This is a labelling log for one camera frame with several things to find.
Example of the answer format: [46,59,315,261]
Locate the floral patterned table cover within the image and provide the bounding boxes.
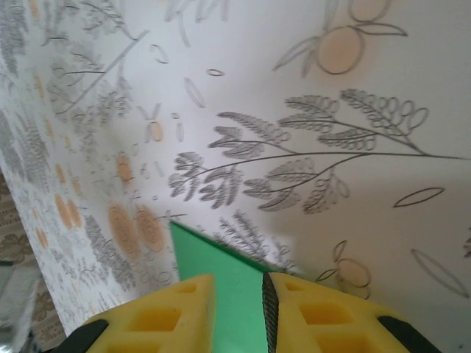
[0,0,471,353]

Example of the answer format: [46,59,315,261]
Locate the green paper sheet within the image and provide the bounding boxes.
[169,221,275,353]

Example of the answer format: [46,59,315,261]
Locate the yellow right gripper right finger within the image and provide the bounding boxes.
[261,271,461,353]

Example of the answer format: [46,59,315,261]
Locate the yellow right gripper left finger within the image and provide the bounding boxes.
[58,274,222,353]

